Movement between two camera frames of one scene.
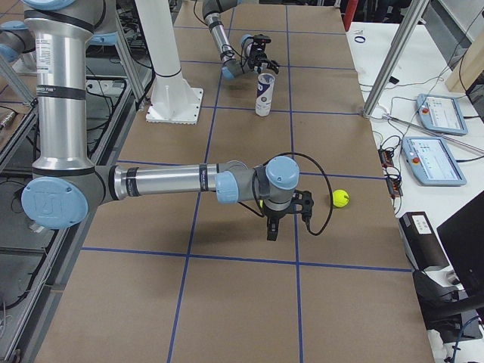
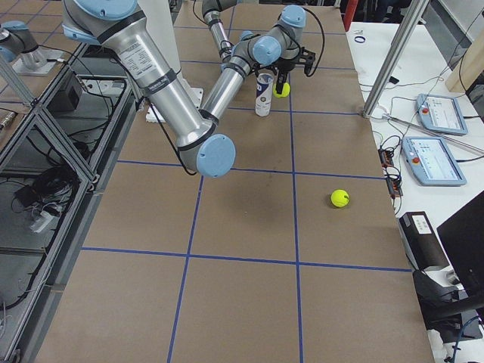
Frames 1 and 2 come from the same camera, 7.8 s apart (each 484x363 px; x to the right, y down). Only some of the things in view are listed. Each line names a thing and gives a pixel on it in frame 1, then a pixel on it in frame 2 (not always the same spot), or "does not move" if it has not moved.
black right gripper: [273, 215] to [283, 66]
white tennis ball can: [265, 85] does not move
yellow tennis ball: [340, 198] does not move
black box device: [420, 241] does not move
